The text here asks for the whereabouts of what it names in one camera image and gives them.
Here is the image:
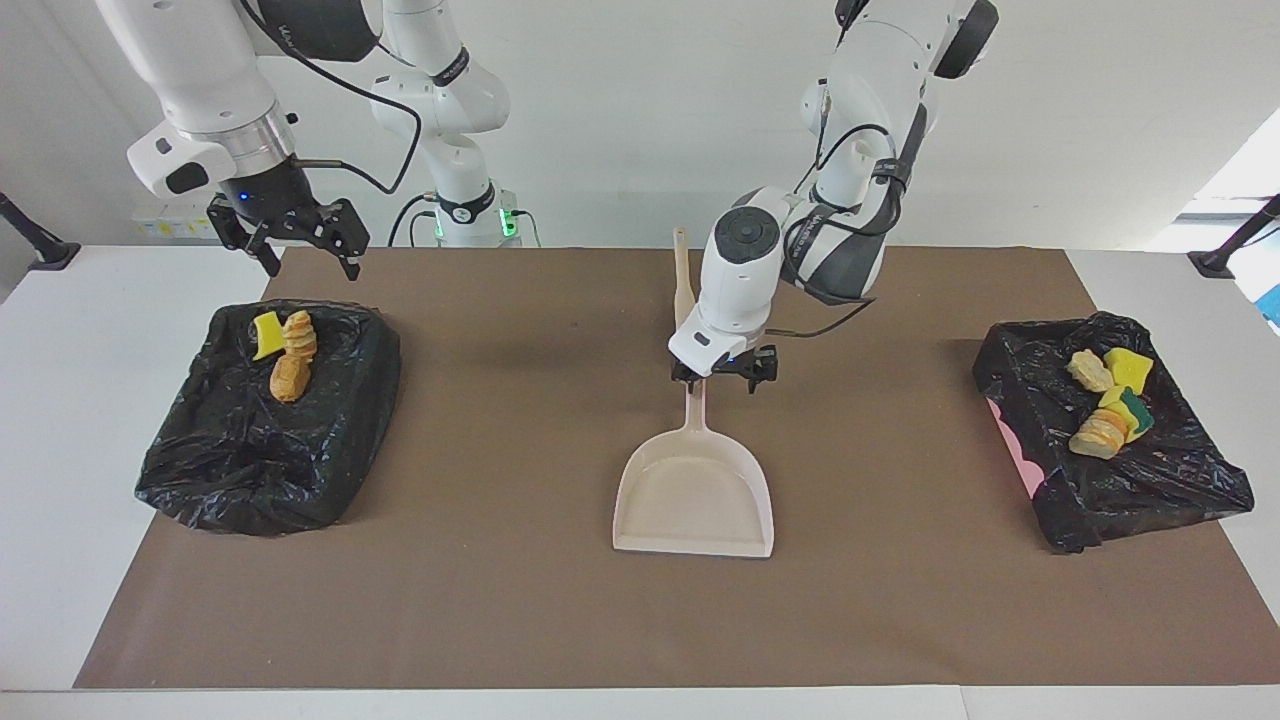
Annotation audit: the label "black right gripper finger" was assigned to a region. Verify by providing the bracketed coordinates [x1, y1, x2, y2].
[300, 198, 371, 282]
[207, 197, 283, 279]

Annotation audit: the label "beige brush black bristles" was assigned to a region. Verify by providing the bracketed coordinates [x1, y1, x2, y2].
[672, 227, 697, 333]

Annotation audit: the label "flaky croissant pastry piece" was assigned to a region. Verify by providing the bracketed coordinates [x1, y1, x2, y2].
[281, 310, 318, 363]

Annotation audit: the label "yellow wedge chunk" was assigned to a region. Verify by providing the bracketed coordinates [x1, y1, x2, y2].
[1103, 347, 1155, 393]

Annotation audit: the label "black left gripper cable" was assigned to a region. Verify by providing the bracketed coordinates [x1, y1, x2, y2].
[765, 95, 906, 341]

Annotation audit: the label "small striped croissant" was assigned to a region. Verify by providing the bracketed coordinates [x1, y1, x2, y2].
[1068, 415, 1129, 461]

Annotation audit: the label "brown table mat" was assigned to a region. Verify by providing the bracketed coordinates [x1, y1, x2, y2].
[73, 247, 1280, 689]

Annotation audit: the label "brown bread roll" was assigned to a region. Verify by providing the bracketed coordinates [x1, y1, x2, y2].
[269, 354, 312, 404]

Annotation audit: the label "pale flaky pastry chunk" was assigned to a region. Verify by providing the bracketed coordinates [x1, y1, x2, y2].
[1065, 349, 1116, 394]

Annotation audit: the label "pink bin with black bag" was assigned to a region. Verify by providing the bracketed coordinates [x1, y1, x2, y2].
[972, 311, 1255, 554]

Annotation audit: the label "notched yellow chunk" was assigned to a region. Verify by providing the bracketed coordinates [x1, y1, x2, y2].
[1098, 385, 1156, 439]

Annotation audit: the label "black camera stand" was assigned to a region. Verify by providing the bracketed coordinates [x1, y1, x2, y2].
[1187, 193, 1280, 280]
[0, 190, 82, 272]

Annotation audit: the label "bin lined with black bag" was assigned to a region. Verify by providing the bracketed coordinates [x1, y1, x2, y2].
[135, 295, 403, 538]

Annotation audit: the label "black base power cable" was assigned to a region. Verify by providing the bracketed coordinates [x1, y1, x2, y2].
[388, 193, 433, 248]

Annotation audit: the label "beige plastic dustpan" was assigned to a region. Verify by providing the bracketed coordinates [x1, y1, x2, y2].
[612, 375, 776, 559]

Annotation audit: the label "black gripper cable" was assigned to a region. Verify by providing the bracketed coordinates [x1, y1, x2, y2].
[765, 95, 906, 341]
[240, 0, 421, 196]

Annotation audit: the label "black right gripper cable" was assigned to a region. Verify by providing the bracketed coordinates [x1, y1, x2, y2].
[240, 0, 421, 196]

